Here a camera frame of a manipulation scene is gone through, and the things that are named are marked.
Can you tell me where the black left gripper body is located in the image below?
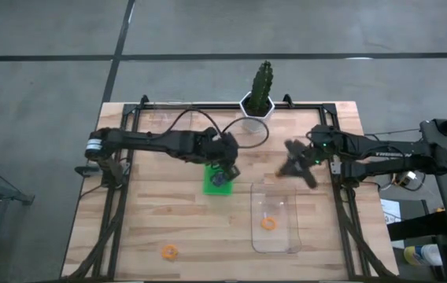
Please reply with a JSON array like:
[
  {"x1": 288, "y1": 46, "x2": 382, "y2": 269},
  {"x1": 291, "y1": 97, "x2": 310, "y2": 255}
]
[{"x1": 206, "y1": 132, "x2": 242, "y2": 182}]

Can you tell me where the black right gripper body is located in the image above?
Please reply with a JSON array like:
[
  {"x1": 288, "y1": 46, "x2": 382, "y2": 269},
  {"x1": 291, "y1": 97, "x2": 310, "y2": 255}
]
[{"x1": 285, "y1": 139, "x2": 321, "y2": 189}]

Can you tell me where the purple spring keychain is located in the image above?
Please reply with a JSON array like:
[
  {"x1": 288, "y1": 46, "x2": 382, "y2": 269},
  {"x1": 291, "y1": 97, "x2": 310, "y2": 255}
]
[{"x1": 211, "y1": 172, "x2": 227, "y2": 188}]

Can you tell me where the orange spring keychain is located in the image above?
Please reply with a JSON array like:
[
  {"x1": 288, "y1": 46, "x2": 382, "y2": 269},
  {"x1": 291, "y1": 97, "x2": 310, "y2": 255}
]
[
  {"x1": 260, "y1": 216, "x2": 278, "y2": 231},
  {"x1": 161, "y1": 244, "x2": 180, "y2": 260}
]

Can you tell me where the clear plastic container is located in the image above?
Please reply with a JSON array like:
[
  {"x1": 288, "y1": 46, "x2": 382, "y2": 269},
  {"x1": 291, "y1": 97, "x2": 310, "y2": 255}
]
[
  {"x1": 249, "y1": 181, "x2": 303, "y2": 255},
  {"x1": 139, "y1": 101, "x2": 194, "y2": 156}
]

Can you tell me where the green plastic basket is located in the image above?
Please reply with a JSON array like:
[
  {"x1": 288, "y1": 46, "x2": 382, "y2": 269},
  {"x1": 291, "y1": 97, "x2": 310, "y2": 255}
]
[{"x1": 202, "y1": 163, "x2": 235, "y2": 197}]

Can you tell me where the green cactus plant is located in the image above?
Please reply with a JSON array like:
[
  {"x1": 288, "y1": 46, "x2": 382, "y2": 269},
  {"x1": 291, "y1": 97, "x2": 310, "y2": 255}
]
[{"x1": 249, "y1": 61, "x2": 275, "y2": 117}]

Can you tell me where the white paper sheet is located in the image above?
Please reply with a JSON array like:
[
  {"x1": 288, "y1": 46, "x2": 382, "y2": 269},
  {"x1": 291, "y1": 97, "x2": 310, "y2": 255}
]
[{"x1": 380, "y1": 198, "x2": 404, "y2": 225}]

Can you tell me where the white power adapter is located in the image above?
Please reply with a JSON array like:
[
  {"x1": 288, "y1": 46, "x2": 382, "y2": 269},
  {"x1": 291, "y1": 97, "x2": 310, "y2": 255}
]
[{"x1": 400, "y1": 171, "x2": 419, "y2": 188}]

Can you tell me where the black shelf bar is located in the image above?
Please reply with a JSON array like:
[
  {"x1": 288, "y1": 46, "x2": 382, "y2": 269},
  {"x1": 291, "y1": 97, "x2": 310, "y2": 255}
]
[{"x1": 386, "y1": 211, "x2": 447, "y2": 241}]

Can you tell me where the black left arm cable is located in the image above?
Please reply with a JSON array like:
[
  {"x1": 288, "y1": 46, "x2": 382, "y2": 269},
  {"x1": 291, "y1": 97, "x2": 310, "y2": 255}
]
[{"x1": 164, "y1": 107, "x2": 271, "y2": 150}]

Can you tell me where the black metal rig frame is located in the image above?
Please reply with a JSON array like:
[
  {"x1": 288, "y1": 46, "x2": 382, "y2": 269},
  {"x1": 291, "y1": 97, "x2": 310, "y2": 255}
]
[{"x1": 64, "y1": 94, "x2": 396, "y2": 282}]

